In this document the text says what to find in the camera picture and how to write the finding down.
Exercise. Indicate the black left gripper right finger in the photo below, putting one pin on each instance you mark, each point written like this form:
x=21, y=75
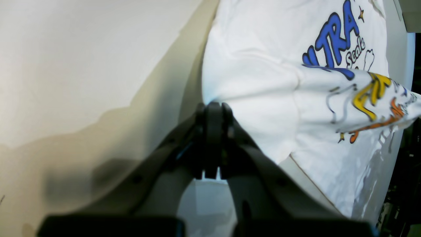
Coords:
x=267, y=201

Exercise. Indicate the white t-shirt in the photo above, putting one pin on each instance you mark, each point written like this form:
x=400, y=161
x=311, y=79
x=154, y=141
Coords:
x=310, y=81

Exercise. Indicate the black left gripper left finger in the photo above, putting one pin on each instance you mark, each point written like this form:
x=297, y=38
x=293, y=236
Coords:
x=145, y=203

